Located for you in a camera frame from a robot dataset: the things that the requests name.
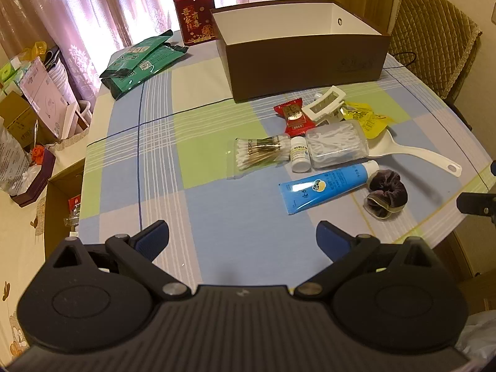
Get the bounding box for white wooden rack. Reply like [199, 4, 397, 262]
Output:
[60, 101, 94, 140]

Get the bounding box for white rice spoon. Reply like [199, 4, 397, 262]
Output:
[366, 128, 463, 178]

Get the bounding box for yellow snack packet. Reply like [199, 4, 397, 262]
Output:
[343, 101, 398, 139]

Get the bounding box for cotton swab pack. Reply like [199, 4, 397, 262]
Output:
[232, 134, 292, 179]

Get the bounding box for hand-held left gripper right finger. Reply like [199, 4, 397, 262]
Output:
[293, 220, 436, 301]

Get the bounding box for dark wooden tray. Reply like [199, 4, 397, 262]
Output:
[11, 147, 57, 208]

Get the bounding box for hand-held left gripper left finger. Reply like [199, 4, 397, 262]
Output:
[50, 220, 190, 301]

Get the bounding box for red snack packet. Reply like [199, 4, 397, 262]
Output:
[273, 99, 315, 137]

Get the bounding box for white hair claw clip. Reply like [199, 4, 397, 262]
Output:
[301, 85, 347, 126]

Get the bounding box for open cardboard carton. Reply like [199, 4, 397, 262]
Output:
[44, 159, 86, 260]

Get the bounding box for clear cotton swab container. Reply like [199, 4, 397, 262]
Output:
[305, 120, 371, 170]

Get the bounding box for white pill bottle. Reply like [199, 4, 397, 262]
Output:
[290, 135, 312, 173]

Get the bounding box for blue cream tube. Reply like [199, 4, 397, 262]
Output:
[280, 161, 379, 216]

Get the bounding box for green foil packet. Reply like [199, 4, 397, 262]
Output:
[100, 42, 189, 100]
[116, 30, 174, 66]

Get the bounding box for black bag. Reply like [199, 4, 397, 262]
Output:
[42, 45, 60, 70]

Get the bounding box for red gift box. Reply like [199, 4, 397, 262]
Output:
[173, 0, 219, 46]

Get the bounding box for clear plastic bag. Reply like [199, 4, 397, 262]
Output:
[0, 124, 32, 196]

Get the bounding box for plaid tablecloth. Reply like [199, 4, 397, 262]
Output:
[81, 27, 496, 291]

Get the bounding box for brown cardboard box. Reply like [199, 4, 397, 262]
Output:
[0, 91, 59, 148]

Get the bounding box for green tissue packs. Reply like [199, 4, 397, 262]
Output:
[0, 56, 32, 86]

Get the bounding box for dark velvet scrunchie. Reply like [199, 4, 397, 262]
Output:
[364, 168, 409, 221]

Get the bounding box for pink lace curtain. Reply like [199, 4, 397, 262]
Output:
[0, 0, 249, 105]

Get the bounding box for chair with quilted cover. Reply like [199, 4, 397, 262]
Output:
[388, 0, 483, 130]

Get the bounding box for pink and white cardboard box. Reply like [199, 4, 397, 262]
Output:
[19, 57, 76, 140]

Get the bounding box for yellow plastic bag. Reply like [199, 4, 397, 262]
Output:
[21, 41, 47, 60]

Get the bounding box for brown storage box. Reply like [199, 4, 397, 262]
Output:
[210, 0, 390, 104]

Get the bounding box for black cables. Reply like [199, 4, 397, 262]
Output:
[382, 51, 417, 71]

